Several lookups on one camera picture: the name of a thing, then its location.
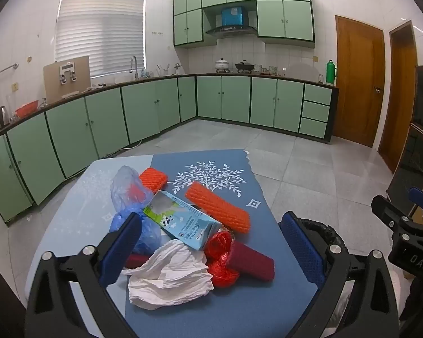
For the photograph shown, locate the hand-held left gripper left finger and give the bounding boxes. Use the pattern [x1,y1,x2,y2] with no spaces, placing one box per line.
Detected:
[24,212,143,338]

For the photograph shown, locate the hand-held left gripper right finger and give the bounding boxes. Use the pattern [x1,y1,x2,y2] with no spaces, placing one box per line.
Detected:
[278,211,399,338]

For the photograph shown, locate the black trash bin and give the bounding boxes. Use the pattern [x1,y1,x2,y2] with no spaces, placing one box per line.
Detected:
[296,217,346,254]

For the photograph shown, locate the dark red scouring pad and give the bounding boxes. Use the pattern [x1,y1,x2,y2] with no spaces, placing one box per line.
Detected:
[229,241,276,282]

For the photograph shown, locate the white tissue paper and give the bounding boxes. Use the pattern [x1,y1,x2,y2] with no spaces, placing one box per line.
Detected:
[122,239,214,310]

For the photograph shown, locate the blue plastic bag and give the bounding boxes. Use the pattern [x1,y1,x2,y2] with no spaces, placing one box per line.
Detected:
[109,165,163,254]

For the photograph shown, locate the blue green milk carton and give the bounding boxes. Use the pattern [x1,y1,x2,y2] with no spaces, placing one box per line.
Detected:
[143,190,222,250]

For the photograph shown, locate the short orange foam net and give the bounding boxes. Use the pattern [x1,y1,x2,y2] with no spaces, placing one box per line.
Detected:
[139,168,168,198]

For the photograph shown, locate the red plastic wrapper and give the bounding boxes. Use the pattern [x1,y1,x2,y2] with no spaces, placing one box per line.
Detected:
[204,232,240,288]

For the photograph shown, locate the long orange foam net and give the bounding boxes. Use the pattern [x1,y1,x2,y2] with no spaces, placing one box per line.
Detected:
[185,182,251,235]

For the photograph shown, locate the light blue tree-print mat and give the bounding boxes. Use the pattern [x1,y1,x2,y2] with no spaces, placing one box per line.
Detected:
[25,155,156,338]

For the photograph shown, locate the dark blue tree-print mat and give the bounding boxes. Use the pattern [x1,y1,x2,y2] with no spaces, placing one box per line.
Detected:
[125,149,320,338]

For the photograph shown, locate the green base cabinets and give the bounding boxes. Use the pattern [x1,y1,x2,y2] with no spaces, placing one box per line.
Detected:
[0,74,340,224]

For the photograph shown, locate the green thermos bottle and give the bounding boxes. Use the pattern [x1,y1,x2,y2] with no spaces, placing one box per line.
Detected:
[325,59,338,85]

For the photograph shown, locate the red plastic basin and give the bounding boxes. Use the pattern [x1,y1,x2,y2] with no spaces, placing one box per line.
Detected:
[15,100,39,118]

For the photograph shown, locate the white window blind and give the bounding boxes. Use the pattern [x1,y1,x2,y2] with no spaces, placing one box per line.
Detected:
[54,0,146,78]

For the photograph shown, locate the range hood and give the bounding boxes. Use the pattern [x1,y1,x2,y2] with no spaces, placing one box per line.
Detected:
[205,7,258,37]

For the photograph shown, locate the blue film-covered hood chimney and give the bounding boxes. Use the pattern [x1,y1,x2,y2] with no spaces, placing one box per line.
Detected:
[221,6,244,27]

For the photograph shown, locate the wooden door with handle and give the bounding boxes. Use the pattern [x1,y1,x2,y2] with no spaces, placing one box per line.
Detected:
[333,15,386,148]

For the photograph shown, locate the green wall cabinets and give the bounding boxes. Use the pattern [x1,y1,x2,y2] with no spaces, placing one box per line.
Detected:
[173,0,316,48]

